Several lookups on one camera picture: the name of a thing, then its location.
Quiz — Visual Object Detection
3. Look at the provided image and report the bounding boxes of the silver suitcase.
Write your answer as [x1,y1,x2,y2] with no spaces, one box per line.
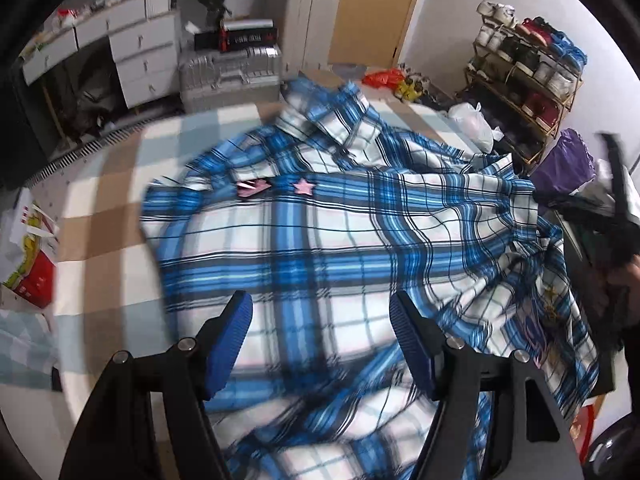
[179,44,283,113]

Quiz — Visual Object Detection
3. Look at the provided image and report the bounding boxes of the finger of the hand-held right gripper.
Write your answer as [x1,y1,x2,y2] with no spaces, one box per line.
[599,131,637,231]

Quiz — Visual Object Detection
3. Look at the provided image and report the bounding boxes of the blue plaid shirt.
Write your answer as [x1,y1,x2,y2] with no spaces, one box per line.
[139,76,600,480]

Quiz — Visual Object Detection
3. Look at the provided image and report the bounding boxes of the purple bag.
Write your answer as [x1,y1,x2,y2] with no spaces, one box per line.
[532,129,596,196]

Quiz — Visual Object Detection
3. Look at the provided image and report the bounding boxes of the red box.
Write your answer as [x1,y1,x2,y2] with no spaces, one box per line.
[570,405,598,461]

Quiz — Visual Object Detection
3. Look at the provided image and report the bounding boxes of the grey tall cabinet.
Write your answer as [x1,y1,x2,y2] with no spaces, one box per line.
[267,0,343,78]

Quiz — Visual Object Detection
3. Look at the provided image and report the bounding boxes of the yellow green bag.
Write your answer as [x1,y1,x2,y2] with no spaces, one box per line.
[394,77,423,101]

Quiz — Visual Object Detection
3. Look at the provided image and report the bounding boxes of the wooden door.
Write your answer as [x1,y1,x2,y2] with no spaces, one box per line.
[327,0,431,70]

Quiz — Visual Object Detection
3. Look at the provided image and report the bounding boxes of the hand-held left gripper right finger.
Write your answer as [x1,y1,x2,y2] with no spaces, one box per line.
[389,290,586,480]

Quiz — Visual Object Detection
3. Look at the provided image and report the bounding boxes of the orange plastic bag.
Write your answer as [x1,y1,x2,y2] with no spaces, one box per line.
[362,69,406,88]

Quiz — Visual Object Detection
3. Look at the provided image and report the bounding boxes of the pale checkered cloth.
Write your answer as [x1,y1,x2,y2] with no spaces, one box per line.
[0,310,58,386]

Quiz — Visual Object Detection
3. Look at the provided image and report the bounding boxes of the white plastic bag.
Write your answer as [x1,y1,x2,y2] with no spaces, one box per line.
[447,102,496,153]

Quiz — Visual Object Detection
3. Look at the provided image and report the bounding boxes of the black box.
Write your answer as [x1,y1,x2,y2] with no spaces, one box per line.
[194,19,277,53]

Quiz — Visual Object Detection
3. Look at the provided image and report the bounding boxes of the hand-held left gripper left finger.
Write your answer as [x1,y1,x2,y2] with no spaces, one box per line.
[60,290,254,480]

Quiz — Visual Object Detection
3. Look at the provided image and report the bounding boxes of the pile of assorted shoes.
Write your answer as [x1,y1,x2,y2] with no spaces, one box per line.
[467,1,587,156]

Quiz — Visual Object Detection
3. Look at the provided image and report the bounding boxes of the metal shoe rack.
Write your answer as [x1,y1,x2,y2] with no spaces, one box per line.
[462,2,586,171]

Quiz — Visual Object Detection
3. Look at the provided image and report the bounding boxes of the white drawer desk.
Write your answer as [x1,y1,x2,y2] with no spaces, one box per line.
[20,0,183,111]

